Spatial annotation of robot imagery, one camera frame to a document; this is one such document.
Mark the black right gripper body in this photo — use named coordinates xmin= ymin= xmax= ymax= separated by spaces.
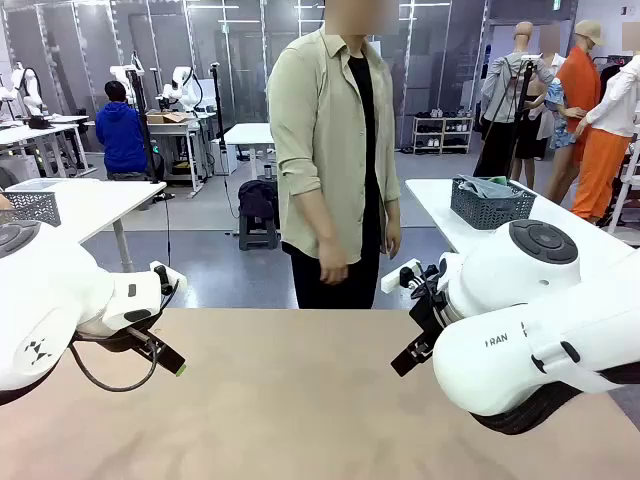
xmin=407 ymin=287 xmax=454 ymax=361

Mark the figure in blue patterned dress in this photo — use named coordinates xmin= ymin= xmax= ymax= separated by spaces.
xmin=537 ymin=23 xmax=581 ymax=204

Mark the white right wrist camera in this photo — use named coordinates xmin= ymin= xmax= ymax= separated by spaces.
xmin=380 ymin=258 xmax=441 ymax=301

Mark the cardboard box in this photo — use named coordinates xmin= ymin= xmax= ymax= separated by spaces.
xmin=146 ymin=111 xmax=194 ymax=125

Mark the tall black camera stand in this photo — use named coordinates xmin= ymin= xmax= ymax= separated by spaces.
xmin=123 ymin=63 xmax=165 ymax=184

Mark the person's left forearm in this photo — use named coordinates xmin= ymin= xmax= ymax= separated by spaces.
xmin=382 ymin=199 xmax=402 ymax=236

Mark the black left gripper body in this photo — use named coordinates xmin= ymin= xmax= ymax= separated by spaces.
xmin=124 ymin=324 xmax=167 ymax=359

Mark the white table with grey leg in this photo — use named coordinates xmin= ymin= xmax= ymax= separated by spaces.
xmin=0 ymin=178 xmax=168 ymax=274

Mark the grey step stool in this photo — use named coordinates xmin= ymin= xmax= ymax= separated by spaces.
xmin=238 ymin=214 xmax=279 ymax=251

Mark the mannequin in orange vest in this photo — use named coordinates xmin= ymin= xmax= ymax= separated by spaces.
xmin=555 ymin=19 xmax=604 ymax=166

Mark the grey background workbench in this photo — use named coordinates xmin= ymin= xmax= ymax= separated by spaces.
xmin=146 ymin=112 xmax=217 ymax=194

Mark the black tripod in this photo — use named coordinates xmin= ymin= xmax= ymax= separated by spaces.
xmin=473 ymin=53 xmax=545 ymax=180

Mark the mannequin in orange trousers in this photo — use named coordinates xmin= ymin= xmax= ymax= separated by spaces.
xmin=571 ymin=22 xmax=640 ymax=224

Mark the person's right hand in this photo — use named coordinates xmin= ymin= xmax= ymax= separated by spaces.
xmin=318 ymin=239 xmax=350 ymax=286

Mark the long white background table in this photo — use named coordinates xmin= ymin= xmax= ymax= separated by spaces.
xmin=0 ymin=122 xmax=97 ymax=179

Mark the white shoe rack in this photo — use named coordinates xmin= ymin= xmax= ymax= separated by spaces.
xmin=412 ymin=115 xmax=474 ymax=155

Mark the thin black pole stand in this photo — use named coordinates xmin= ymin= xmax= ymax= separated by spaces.
xmin=208 ymin=62 xmax=227 ymax=151

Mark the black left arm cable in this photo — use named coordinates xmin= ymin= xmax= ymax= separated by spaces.
xmin=69 ymin=342 xmax=160 ymax=393

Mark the grey plastic lattice basket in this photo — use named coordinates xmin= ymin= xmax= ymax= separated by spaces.
xmin=0 ymin=191 xmax=62 ymax=227

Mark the clear plastic bin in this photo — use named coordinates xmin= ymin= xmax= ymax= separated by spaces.
xmin=3 ymin=177 xmax=101 ymax=194

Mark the black backpack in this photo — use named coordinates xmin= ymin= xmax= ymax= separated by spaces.
xmin=237 ymin=179 xmax=281 ymax=221

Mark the person in beige shirt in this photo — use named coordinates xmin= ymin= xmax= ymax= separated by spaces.
xmin=267 ymin=0 xmax=403 ymax=310

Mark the person's right forearm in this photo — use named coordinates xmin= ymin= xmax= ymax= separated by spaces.
xmin=293 ymin=188 xmax=345 ymax=247

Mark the grey plastic basket with handles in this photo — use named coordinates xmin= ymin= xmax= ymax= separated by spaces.
xmin=450 ymin=175 xmax=537 ymax=231

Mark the mannequin in grey shirt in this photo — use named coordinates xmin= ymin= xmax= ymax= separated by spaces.
xmin=481 ymin=21 xmax=557 ymax=191

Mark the white table with rounded corners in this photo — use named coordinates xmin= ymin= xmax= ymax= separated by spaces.
xmin=404 ymin=178 xmax=640 ymax=261

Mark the person in blue hoodie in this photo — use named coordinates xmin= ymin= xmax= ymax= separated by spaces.
xmin=94 ymin=80 xmax=151 ymax=181

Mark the small white standing desk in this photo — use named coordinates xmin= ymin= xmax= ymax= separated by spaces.
xmin=219 ymin=122 xmax=276 ymax=181

